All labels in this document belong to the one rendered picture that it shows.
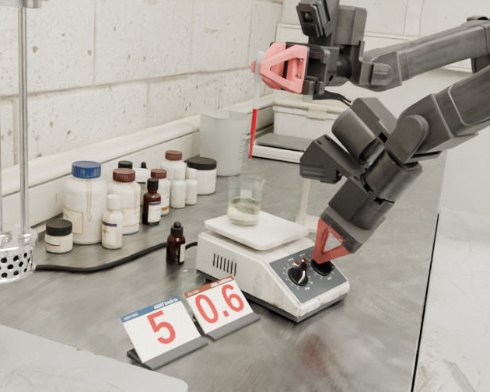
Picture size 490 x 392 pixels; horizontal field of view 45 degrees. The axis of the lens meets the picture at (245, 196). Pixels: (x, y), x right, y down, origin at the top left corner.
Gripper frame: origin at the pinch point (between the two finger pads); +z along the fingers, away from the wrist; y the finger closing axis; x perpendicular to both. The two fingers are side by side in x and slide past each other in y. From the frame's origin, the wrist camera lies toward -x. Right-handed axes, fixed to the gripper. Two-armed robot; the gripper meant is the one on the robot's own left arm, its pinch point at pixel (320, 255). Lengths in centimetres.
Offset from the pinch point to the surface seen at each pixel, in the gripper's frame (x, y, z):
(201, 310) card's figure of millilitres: -5.6, 18.5, 6.1
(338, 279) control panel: 4.2, -0.8, 1.4
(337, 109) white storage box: -32, -100, 23
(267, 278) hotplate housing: -2.8, 8.7, 2.9
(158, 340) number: -6.1, 26.5, 6.3
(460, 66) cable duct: -15, -141, 0
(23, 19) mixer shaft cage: -28, 38, -23
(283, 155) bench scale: -31, -73, 33
